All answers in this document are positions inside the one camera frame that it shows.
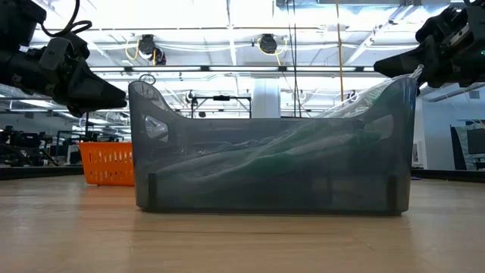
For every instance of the grey translucent plastic bin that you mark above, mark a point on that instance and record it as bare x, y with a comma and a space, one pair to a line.
265, 197

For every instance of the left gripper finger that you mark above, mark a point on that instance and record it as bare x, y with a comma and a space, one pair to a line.
94, 89
92, 110

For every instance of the black robot workstation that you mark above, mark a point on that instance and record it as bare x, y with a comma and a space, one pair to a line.
22, 146

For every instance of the dark monitor screen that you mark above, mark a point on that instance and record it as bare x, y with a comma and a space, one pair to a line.
473, 146

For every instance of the orange plastic basket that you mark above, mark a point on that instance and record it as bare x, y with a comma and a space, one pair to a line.
108, 163

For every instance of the black neighbouring station frame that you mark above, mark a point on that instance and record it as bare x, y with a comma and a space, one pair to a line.
221, 98

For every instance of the white LED light bar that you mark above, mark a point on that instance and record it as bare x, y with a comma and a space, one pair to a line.
235, 68

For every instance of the white building pillar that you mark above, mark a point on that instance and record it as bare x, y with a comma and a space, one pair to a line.
265, 98

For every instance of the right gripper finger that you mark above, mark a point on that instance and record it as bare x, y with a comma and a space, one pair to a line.
401, 64

